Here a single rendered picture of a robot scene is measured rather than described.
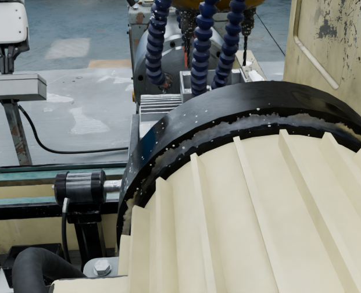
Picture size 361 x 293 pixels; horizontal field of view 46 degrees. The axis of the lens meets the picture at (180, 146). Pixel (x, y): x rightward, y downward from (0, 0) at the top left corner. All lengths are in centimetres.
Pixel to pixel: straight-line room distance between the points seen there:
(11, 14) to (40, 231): 52
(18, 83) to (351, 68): 72
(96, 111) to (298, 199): 131
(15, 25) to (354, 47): 76
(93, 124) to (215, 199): 121
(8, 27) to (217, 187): 96
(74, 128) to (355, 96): 93
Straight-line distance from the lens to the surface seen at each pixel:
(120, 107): 148
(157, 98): 82
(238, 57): 91
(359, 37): 66
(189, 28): 71
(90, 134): 134
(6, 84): 107
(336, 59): 75
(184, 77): 83
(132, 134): 87
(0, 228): 95
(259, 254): 17
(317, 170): 21
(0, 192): 103
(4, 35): 112
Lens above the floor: 147
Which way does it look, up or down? 33 degrees down
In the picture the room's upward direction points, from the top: 2 degrees counter-clockwise
